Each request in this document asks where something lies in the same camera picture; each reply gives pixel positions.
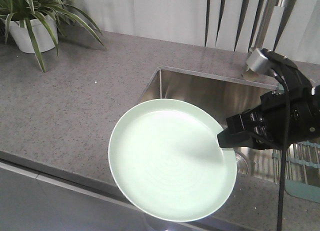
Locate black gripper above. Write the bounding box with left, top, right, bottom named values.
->
left=217, top=50, right=320, bottom=150

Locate pale green round plate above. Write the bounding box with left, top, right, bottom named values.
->
left=108, top=98, right=237, bottom=222

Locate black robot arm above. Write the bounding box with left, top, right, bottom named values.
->
left=217, top=48, right=320, bottom=150

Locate roll-up steel drying rack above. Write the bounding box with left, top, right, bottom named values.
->
left=285, top=139, right=320, bottom=203

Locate stainless steel sink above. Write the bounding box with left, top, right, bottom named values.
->
left=138, top=67, right=281, bottom=183

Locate steel sink drain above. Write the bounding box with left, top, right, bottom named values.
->
left=235, top=152, right=250, bottom=175

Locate white pleated curtain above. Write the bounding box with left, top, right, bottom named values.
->
left=75, top=0, right=320, bottom=64

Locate stainless steel faucet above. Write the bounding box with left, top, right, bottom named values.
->
left=241, top=0, right=292, bottom=80

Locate white plant pot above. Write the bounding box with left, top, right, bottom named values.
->
left=1, top=15, right=59, bottom=54

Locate green spider plant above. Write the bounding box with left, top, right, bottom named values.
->
left=0, top=0, right=103, bottom=73

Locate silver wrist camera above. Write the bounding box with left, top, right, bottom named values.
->
left=246, top=48, right=273, bottom=76

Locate black camera cable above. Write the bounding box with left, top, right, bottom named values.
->
left=268, top=68, right=291, bottom=231

